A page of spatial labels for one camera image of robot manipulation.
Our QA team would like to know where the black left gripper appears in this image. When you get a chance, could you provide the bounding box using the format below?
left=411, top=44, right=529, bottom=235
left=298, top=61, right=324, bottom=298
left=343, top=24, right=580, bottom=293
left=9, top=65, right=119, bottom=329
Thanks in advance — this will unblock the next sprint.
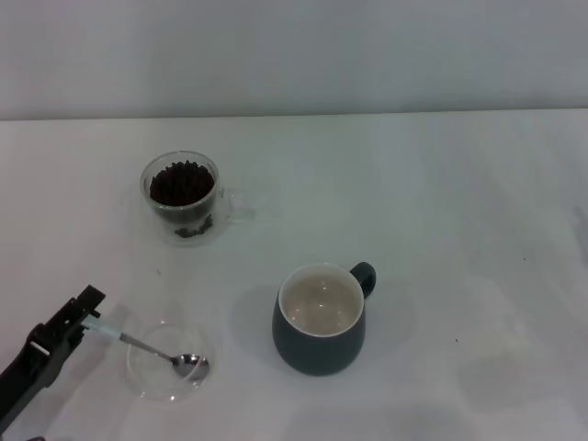
left=0, top=284, right=108, bottom=417

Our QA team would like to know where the clear round glass saucer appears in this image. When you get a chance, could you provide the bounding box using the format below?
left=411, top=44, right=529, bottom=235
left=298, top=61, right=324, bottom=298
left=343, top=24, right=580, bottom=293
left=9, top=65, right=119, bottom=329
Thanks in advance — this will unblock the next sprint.
left=125, top=321, right=218, bottom=403

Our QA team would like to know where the metal spoon with blue handle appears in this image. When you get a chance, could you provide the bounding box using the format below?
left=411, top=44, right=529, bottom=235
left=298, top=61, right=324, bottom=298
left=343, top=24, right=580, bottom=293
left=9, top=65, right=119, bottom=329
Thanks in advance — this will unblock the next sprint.
left=81, top=319, right=210, bottom=383

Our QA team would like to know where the coffee beans heap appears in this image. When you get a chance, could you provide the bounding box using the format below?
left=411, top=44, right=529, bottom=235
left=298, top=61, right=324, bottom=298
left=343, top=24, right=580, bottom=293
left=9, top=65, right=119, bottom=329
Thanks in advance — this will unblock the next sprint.
left=149, top=159, right=216, bottom=241

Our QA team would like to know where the clear double-walled glass cup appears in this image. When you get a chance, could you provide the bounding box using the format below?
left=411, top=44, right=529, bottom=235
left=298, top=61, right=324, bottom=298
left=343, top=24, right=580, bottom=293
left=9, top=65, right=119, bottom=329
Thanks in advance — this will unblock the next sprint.
left=139, top=150, right=256, bottom=250

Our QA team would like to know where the dark teal ceramic mug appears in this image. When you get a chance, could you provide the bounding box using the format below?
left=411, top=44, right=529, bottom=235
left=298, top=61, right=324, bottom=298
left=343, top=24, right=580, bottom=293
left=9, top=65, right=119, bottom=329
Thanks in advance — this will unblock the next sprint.
left=270, top=261, right=379, bottom=379

